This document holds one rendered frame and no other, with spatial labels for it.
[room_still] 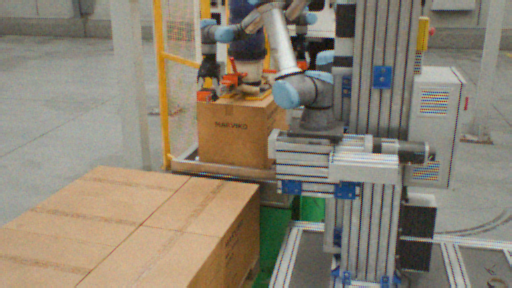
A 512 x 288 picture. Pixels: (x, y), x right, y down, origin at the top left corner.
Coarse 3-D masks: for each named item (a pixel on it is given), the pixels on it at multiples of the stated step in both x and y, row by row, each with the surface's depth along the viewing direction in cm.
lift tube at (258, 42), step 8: (232, 0) 285; (240, 0) 282; (232, 8) 285; (240, 8) 282; (248, 8) 282; (232, 16) 288; (240, 16) 285; (232, 24) 288; (256, 32) 289; (248, 40) 288; (256, 40) 290; (264, 40) 295; (232, 48) 293; (240, 48) 290; (248, 48) 290; (256, 48) 291; (264, 56) 299
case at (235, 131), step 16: (240, 96) 300; (272, 96) 300; (208, 112) 289; (224, 112) 286; (240, 112) 283; (256, 112) 281; (272, 112) 295; (208, 128) 292; (224, 128) 289; (240, 128) 286; (256, 128) 284; (272, 128) 299; (208, 144) 295; (224, 144) 293; (240, 144) 290; (256, 144) 287; (208, 160) 299; (224, 160) 296; (240, 160) 293; (256, 160) 290; (272, 160) 307
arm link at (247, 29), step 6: (288, 0) 207; (252, 12) 229; (246, 18) 233; (252, 18) 228; (258, 18) 226; (240, 24) 237; (246, 24) 233; (252, 24) 230; (258, 24) 229; (240, 30) 237; (246, 30) 235; (252, 30) 234; (240, 36) 237; (246, 36) 239; (252, 36) 242
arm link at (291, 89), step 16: (256, 0) 198; (272, 0) 197; (272, 16) 199; (272, 32) 199; (288, 32) 201; (272, 48) 200; (288, 48) 199; (288, 64) 199; (288, 80) 197; (304, 80) 200; (288, 96) 196; (304, 96) 199
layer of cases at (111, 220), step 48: (96, 192) 271; (144, 192) 271; (192, 192) 271; (240, 192) 271; (0, 240) 225; (48, 240) 225; (96, 240) 225; (144, 240) 225; (192, 240) 224; (240, 240) 256
